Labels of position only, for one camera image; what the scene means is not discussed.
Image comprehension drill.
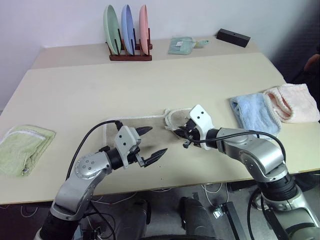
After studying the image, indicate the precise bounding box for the pink folded towel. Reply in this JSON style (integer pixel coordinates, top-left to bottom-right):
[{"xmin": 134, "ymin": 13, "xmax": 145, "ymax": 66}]
[{"xmin": 263, "ymin": 83, "xmax": 320, "ymax": 124}]

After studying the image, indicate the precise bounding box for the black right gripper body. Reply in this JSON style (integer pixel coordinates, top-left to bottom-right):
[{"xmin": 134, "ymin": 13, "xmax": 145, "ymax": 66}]
[{"xmin": 182, "ymin": 118, "xmax": 201, "ymax": 149}]

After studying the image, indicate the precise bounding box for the dark wooden plate rack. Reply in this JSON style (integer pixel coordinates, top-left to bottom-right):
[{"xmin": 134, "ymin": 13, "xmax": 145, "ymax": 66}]
[{"xmin": 105, "ymin": 27, "xmax": 153, "ymax": 62}]

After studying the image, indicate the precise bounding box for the beige towel with white trim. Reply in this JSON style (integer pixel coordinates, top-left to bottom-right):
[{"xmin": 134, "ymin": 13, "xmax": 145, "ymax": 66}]
[{"xmin": 102, "ymin": 107, "xmax": 194, "ymax": 151}]

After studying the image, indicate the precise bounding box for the small grey floor device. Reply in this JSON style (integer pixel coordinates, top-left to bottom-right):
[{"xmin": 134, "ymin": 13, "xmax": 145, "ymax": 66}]
[{"xmin": 211, "ymin": 204, "xmax": 225, "ymax": 219}]

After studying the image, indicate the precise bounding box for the small pale green item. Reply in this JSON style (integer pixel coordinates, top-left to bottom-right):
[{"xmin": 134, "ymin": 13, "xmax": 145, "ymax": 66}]
[{"xmin": 193, "ymin": 39, "xmax": 211, "ymax": 49}]

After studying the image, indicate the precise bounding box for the black rectangular box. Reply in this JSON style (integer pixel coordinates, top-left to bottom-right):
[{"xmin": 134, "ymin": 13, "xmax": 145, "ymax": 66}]
[{"xmin": 215, "ymin": 27, "xmax": 252, "ymax": 48}]

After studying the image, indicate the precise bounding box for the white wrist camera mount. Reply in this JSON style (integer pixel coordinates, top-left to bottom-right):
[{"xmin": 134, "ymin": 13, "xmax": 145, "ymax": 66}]
[
  {"xmin": 114, "ymin": 125, "xmax": 142, "ymax": 169},
  {"xmin": 188, "ymin": 104, "xmax": 221, "ymax": 151}
]

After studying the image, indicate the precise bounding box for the person in dark clothes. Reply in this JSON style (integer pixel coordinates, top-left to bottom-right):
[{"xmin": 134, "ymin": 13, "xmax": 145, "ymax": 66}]
[{"xmin": 292, "ymin": 44, "xmax": 320, "ymax": 87}]

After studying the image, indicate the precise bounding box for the light green folded towel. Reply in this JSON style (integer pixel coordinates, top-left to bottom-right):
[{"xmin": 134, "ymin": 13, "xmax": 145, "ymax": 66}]
[{"xmin": 0, "ymin": 123, "xmax": 57, "ymax": 178}]

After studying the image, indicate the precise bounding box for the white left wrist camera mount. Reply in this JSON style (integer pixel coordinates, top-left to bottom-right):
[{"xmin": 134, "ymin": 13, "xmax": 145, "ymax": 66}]
[{"xmin": 114, "ymin": 125, "xmax": 142, "ymax": 169}]

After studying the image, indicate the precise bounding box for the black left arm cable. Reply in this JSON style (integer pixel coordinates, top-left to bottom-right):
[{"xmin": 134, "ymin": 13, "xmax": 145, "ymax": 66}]
[{"xmin": 65, "ymin": 119, "xmax": 124, "ymax": 181}]

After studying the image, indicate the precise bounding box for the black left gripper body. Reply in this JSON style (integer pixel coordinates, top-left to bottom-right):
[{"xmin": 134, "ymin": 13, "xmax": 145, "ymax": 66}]
[{"xmin": 126, "ymin": 146, "xmax": 147, "ymax": 168}]

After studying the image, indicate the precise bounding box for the blue plate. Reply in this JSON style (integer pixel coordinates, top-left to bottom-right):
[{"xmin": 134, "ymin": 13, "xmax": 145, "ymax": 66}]
[{"xmin": 120, "ymin": 4, "xmax": 138, "ymax": 55}]

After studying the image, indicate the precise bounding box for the mint green folded cloth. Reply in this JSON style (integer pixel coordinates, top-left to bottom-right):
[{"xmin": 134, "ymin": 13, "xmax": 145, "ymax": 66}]
[{"xmin": 167, "ymin": 36, "xmax": 195, "ymax": 56}]

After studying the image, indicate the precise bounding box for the light blue folded towel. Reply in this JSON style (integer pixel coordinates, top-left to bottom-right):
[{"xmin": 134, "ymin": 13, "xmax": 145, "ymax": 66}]
[{"xmin": 229, "ymin": 92, "xmax": 283, "ymax": 137}]

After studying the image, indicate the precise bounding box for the black table leg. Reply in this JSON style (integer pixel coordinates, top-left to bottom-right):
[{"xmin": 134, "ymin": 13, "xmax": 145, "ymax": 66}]
[{"xmin": 224, "ymin": 201, "xmax": 245, "ymax": 240}]

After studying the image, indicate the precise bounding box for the green plate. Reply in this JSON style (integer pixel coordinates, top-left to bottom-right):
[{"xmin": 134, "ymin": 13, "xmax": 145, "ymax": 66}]
[{"xmin": 102, "ymin": 4, "xmax": 124, "ymax": 55}]

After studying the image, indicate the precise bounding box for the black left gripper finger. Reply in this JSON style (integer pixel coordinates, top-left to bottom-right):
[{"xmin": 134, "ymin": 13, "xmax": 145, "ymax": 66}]
[
  {"xmin": 136, "ymin": 126, "xmax": 154, "ymax": 138},
  {"xmin": 143, "ymin": 147, "xmax": 169, "ymax": 167}
]

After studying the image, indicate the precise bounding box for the pink plate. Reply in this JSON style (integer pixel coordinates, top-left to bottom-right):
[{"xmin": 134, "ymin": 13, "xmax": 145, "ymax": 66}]
[{"xmin": 138, "ymin": 4, "xmax": 151, "ymax": 56}]

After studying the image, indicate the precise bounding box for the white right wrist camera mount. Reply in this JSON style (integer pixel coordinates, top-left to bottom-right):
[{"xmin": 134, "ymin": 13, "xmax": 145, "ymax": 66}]
[{"xmin": 188, "ymin": 104, "xmax": 221, "ymax": 151}]

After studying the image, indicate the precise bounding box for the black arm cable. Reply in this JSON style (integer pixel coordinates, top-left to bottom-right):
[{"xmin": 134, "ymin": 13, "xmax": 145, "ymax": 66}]
[
  {"xmin": 189, "ymin": 131, "xmax": 288, "ymax": 164},
  {"xmin": 65, "ymin": 119, "xmax": 124, "ymax": 181}
]

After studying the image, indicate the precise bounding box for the white floor cable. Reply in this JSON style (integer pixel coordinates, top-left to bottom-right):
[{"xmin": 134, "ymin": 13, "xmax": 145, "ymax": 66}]
[
  {"xmin": 20, "ymin": 196, "xmax": 103, "ymax": 219},
  {"xmin": 203, "ymin": 183, "xmax": 230, "ymax": 209}
]

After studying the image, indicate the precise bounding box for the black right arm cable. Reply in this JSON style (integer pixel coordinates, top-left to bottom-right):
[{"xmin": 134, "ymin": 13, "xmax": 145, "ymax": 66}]
[{"xmin": 189, "ymin": 131, "xmax": 288, "ymax": 164}]

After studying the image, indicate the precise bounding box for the dark rounded shape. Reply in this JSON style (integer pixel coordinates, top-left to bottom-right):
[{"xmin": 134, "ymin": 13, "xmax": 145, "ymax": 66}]
[
  {"xmin": 117, "ymin": 199, "xmax": 152, "ymax": 240},
  {"xmin": 179, "ymin": 196, "xmax": 217, "ymax": 240}
]

